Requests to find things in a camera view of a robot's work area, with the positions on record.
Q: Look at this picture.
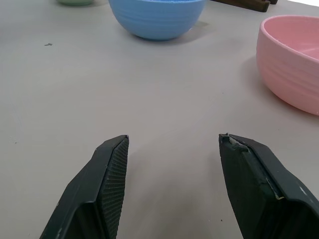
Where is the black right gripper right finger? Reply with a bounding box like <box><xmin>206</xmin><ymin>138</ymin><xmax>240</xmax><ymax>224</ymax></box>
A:
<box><xmin>218</xmin><ymin>133</ymin><xmax>319</xmax><ymax>239</ymax></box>

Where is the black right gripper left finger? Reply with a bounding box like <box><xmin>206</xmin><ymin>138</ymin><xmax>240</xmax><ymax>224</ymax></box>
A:
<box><xmin>39</xmin><ymin>134</ymin><xmax>130</xmax><ymax>239</ymax></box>

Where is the pink ribbed plastic bowl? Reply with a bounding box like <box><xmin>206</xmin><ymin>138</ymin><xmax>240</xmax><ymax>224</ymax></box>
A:
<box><xmin>255</xmin><ymin>15</ymin><xmax>319</xmax><ymax>116</ymax></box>

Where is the blue ribbed plastic bowl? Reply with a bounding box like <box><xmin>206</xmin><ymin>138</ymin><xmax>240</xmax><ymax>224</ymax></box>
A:
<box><xmin>108</xmin><ymin>0</ymin><xmax>207</xmax><ymax>41</ymax></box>

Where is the dark wooden stand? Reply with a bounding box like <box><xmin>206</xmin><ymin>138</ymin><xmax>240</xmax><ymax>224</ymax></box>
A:
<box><xmin>210</xmin><ymin>0</ymin><xmax>279</xmax><ymax>13</ymax></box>

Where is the green plastic bowl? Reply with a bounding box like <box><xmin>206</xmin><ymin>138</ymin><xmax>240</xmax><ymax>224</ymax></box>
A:
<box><xmin>55</xmin><ymin>0</ymin><xmax>96</xmax><ymax>7</ymax></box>

